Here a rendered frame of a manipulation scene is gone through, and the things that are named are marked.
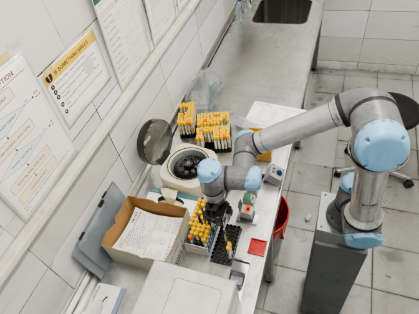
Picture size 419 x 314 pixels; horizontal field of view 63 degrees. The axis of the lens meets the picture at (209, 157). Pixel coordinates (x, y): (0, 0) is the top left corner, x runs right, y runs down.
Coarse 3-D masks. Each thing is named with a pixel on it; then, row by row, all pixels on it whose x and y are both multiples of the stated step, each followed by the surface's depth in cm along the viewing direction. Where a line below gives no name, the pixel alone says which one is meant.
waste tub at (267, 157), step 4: (248, 128) 171; (252, 128) 171; (256, 128) 171; (260, 128) 170; (268, 152) 163; (272, 152) 172; (260, 156) 167; (264, 156) 166; (268, 156) 165; (256, 160) 169; (260, 160) 169; (264, 160) 168; (268, 160) 167
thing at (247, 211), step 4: (244, 204) 145; (244, 208) 144; (248, 208) 144; (252, 208) 144; (244, 212) 142; (248, 212) 142; (252, 212) 143; (244, 216) 145; (248, 216) 144; (252, 216) 145
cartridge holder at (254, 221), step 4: (240, 212) 150; (240, 216) 146; (256, 216) 148; (236, 220) 148; (240, 220) 147; (244, 220) 146; (248, 220) 145; (252, 220) 144; (256, 220) 146; (252, 224) 146; (256, 224) 145
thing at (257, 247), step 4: (252, 240) 142; (256, 240) 142; (260, 240) 141; (264, 240) 140; (252, 244) 141; (256, 244) 140; (260, 244) 140; (264, 244) 140; (248, 248) 139; (252, 248) 140; (256, 248) 139; (260, 248) 139; (264, 248) 139; (248, 252) 138; (252, 252) 138; (256, 252) 138; (260, 252) 138; (264, 252) 137
